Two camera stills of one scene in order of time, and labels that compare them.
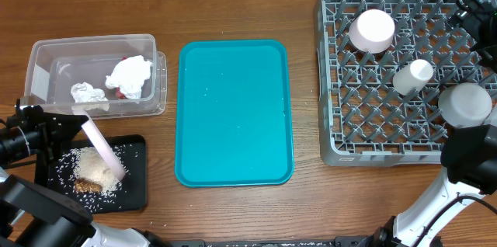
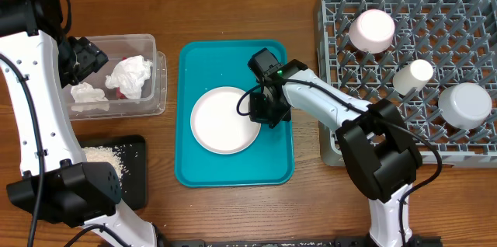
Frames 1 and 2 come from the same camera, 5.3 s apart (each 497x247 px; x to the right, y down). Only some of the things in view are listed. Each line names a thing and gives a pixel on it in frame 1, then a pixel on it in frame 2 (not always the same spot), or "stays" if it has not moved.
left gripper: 49,132 → 91,59
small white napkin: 86,97 stays
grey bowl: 464,104 stays
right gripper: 468,18 → 258,116
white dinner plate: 101,144 → 217,126
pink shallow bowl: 372,31 stays
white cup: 412,76 stays
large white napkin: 128,75 stays
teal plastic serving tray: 233,113 stays
